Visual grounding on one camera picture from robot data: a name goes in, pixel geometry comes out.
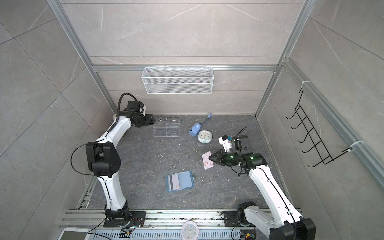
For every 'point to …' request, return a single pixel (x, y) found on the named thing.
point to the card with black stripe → (173, 182)
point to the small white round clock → (205, 136)
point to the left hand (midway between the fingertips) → (150, 118)
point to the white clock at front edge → (190, 231)
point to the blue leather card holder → (179, 181)
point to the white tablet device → (75, 233)
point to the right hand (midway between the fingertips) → (209, 157)
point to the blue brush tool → (194, 130)
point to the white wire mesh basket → (177, 80)
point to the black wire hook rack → (319, 149)
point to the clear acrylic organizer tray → (167, 126)
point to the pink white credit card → (207, 163)
